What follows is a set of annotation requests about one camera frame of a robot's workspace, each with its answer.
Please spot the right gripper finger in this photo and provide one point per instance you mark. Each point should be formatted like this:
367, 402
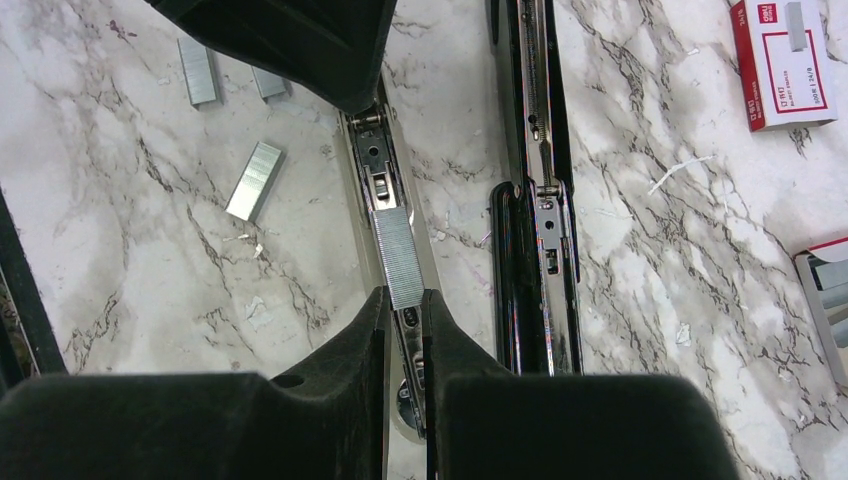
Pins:
324, 418
485, 422

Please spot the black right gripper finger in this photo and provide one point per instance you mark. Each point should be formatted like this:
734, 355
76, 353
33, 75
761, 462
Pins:
334, 48

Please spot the staple strip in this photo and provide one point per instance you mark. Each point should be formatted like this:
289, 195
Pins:
255, 182
199, 71
269, 85
400, 264

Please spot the black stapler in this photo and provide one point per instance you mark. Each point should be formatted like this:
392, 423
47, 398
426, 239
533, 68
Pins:
535, 253

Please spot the silver staple strip tray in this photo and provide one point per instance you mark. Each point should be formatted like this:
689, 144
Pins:
822, 271

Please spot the red white staple box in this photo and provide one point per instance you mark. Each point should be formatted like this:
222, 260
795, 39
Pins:
783, 64

